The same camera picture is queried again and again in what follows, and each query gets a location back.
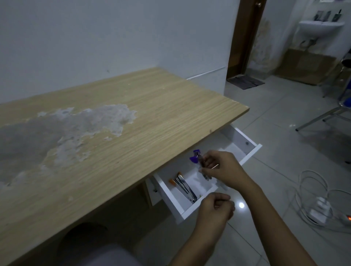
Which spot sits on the person's left hand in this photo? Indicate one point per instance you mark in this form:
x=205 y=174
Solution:
x=212 y=216

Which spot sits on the person's right hand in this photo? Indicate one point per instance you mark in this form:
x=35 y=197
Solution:
x=230 y=171

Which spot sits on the person's right fingers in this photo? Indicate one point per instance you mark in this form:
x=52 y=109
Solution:
x=209 y=160

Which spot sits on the person's left fingers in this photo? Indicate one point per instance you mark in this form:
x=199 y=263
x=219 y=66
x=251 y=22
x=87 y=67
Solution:
x=222 y=201

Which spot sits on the thin wooden stick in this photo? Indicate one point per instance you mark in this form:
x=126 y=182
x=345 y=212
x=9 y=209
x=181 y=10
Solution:
x=214 y=166

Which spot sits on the purple plastic clip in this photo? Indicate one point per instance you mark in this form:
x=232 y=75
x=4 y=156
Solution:
x=195 y=158

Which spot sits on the silver metal tool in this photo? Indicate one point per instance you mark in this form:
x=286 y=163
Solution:
x=206 y=176

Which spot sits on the person's right forearm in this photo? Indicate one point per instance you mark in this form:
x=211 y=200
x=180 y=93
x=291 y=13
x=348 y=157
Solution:
x=274 y=227

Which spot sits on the person's left forearm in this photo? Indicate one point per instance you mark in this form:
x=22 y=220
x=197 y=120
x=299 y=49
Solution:
x=196 y=249

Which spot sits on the white drawer organiser tray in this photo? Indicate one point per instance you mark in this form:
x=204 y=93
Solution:
x=200 y=186

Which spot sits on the orange tipped pen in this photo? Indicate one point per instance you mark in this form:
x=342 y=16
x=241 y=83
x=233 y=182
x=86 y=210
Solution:
x=180 y=174
x=173 y=182

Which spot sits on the white desk drawer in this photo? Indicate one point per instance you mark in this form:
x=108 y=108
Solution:
x=241 y=145

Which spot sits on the silver black stapler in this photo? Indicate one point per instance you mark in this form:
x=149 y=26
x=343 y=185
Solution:
x=186 y=189

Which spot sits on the white cabinet with knob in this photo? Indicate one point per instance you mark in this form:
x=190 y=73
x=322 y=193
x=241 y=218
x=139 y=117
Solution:
x=154 y=193

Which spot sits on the dark grey door mat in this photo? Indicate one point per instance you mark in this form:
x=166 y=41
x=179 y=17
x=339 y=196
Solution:
x=245 y=81

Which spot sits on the white plug adapter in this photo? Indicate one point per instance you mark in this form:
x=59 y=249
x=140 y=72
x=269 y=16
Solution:
x=324 y=203
x=319 y=216

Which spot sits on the white power strip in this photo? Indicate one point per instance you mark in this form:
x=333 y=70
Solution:
x=344 y=218

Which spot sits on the brown wooden door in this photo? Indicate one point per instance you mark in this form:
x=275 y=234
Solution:
x=242 y=38

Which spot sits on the brown cardboard box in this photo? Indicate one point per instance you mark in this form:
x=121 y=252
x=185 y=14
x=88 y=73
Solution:
x=304 y=65

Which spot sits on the person's grey trousers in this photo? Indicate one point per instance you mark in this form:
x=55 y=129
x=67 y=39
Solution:
x=90 y=249

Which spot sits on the metal chair with blue seat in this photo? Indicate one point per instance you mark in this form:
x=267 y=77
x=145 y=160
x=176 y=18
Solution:
x=340 y=108

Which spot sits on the dark toiletry bottle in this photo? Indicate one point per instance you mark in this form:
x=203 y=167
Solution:
x=326 y=16
x=319 y=16

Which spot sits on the cup with toothbrush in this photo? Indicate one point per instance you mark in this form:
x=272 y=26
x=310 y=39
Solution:
x=336 y=17

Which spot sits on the white wall sink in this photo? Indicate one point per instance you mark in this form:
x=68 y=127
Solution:
x=320 y=28

